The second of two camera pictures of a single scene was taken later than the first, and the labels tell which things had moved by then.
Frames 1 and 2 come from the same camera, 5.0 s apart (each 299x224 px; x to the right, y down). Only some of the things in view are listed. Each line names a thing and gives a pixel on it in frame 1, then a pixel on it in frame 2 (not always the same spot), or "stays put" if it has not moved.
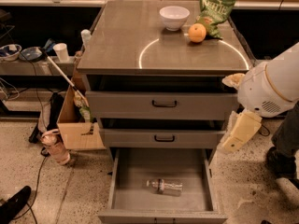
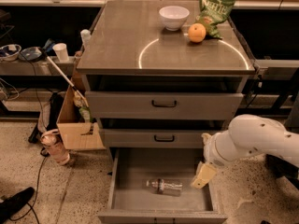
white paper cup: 62,50 stays put
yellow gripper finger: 234,79 -> 206,137
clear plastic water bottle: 165,187 stays put
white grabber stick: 48,49 stays put
